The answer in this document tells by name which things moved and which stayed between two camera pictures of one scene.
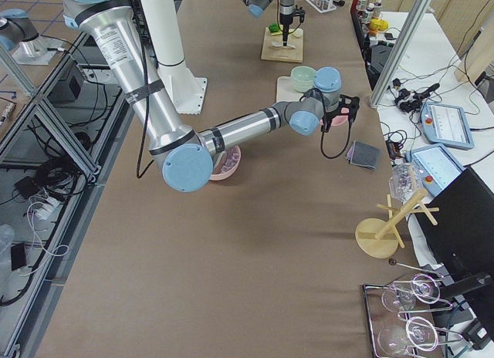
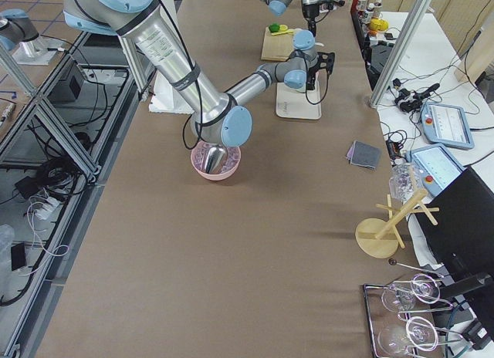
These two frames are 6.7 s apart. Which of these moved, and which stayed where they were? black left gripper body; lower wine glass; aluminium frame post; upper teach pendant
Moved: black left gripper body
Stayed: upper teach pendant; lower wine glass; aluminium frame post
